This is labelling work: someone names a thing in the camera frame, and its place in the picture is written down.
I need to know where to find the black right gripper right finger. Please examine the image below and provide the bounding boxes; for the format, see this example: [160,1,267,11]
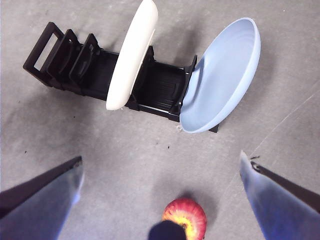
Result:
[239,150,320,240]

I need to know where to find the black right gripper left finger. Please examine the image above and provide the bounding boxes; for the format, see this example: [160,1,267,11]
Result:
[0,156,85,240]

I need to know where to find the red yellow apple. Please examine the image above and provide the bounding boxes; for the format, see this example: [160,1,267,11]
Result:
[161,197,208,240]

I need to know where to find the blue round plate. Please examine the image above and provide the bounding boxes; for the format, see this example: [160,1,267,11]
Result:
[179,17,262,134]

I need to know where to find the black plate rack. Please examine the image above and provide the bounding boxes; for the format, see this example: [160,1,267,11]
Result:
[22,21,220,134]

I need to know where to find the cream white round plate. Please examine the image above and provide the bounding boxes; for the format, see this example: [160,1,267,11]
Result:
[105,0,159,111]

